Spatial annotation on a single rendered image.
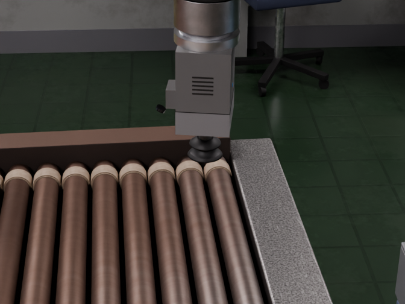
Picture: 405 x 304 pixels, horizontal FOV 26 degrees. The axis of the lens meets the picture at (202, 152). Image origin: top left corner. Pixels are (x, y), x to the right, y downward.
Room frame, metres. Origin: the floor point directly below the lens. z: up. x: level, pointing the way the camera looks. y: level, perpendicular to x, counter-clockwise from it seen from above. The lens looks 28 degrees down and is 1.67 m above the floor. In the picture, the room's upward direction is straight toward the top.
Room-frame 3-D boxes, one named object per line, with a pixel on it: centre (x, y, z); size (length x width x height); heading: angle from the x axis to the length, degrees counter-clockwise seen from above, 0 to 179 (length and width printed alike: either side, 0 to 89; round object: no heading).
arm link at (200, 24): (0.95, -0.01, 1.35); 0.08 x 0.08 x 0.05
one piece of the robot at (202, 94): (0.95, 0.01, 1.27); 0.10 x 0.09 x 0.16; 85
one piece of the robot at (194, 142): (0.95, 0.00, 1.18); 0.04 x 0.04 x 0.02
